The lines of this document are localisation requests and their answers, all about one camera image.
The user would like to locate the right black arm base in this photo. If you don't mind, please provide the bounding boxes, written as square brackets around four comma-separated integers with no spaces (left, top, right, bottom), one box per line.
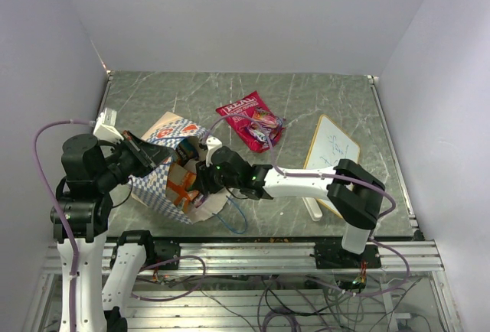
[309,238,381,269]

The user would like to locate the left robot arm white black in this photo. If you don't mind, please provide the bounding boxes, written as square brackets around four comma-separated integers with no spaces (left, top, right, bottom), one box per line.
[51,131,175,331]

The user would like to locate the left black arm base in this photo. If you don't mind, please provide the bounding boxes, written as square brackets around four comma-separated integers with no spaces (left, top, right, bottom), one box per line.
[109,230,181,269]

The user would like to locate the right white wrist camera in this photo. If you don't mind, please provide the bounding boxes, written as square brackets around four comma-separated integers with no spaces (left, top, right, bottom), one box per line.
[198,135,223,168]

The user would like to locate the loose cables under table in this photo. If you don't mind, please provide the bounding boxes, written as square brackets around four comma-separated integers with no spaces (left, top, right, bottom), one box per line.
[126,266,422,332]

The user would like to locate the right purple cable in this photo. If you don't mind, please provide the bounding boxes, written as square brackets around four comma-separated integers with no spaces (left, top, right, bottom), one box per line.
[198,116,411,298]

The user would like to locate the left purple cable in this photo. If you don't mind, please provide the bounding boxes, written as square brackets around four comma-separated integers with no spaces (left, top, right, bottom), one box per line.
[34,118,96,332]

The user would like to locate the purple cable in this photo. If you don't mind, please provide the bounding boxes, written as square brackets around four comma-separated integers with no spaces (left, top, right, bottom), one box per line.
[34,118,96,332]
[198,116,411,298]

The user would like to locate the aluminium frame rail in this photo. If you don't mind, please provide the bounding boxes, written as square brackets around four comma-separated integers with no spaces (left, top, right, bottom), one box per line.
[41,241,444,276]

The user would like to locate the blue snack bag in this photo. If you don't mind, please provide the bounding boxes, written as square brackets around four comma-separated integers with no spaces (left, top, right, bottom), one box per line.
[175,137,199,166]

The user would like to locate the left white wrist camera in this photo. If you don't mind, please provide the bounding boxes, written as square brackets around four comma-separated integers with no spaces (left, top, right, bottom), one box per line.
[93,108,123,144]

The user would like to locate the small whiteboard yellow frame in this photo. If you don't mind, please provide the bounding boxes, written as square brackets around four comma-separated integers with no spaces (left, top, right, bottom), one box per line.
[304,115,361,217]

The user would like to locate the purple snack packet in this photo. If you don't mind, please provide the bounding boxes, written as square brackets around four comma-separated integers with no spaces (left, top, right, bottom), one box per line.
[191,194,207,208]

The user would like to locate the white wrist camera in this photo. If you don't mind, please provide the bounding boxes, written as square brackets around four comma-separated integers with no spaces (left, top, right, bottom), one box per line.
[93,108,123,144]
[198,135,223,168]

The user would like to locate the orange snack packet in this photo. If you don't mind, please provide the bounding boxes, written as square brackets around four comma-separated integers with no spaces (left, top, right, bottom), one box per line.
[165,164,200,213]

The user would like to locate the small colourful candy packet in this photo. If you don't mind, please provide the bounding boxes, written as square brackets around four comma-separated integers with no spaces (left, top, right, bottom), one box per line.
[245,108,284,145]

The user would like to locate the checkered paper bag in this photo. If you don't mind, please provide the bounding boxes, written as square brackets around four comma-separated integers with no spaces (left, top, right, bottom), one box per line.
[132,112,248,235]

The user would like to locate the pink snack bag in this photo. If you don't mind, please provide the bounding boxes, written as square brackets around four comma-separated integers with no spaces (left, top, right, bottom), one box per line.
[215,91,285,153]

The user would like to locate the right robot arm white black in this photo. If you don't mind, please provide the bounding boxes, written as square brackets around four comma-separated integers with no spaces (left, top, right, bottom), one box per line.
[191,147,385,268]

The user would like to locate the white whiteboard eraser marker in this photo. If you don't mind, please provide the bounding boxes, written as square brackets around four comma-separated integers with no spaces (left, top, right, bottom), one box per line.
[302,197,323,222]

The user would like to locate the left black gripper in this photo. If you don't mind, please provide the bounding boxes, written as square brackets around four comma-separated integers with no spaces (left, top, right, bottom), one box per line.
[95,128,175,188]

